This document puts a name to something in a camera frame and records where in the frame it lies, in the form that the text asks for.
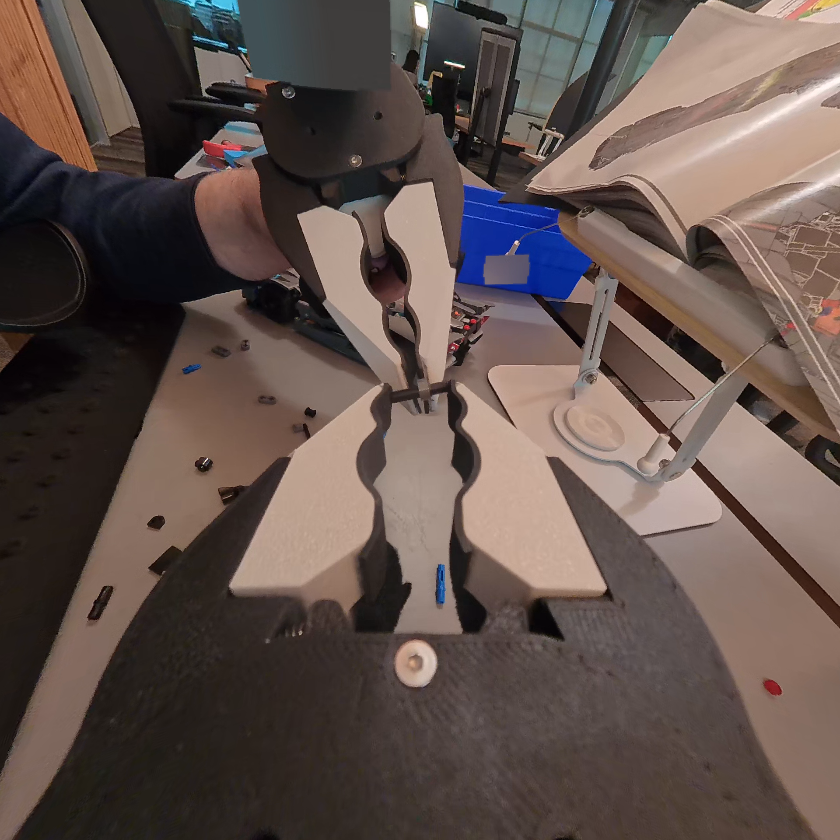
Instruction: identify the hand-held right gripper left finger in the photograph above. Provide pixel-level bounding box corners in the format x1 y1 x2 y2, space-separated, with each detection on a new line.
230 384 411 634

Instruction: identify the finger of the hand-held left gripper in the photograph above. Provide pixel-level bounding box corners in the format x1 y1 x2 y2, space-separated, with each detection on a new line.
297 206 417 414
382 179 458 414

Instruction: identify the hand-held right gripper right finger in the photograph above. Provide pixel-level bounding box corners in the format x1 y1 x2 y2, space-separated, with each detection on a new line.
448 381 609 634

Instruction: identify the small lego axle assembly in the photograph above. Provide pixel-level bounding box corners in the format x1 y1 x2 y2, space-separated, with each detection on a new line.
390 381 455 416

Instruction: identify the partly built lego car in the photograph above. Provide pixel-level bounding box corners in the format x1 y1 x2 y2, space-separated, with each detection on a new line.
241 274 493 368

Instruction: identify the lego instruction booklet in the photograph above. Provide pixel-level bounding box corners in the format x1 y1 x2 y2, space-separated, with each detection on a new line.
502 0 840 434

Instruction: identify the person's left hand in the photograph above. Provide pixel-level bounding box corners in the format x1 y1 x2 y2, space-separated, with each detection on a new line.
193 166 299 283

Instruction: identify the blue storage bin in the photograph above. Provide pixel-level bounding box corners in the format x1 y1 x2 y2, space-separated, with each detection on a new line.
453 184 595 296

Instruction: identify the white book stand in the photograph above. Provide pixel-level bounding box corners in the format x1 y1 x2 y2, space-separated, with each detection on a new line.
487 203 840 536

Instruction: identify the black monitor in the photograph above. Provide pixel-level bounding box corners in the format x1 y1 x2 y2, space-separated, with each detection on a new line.
425 0 519 99

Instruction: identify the black office chair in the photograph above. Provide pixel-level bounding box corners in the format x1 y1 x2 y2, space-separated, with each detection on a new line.
85 0 263 178

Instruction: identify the black chair armrest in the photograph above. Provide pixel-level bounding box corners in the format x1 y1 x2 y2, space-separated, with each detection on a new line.
0 220 89 329

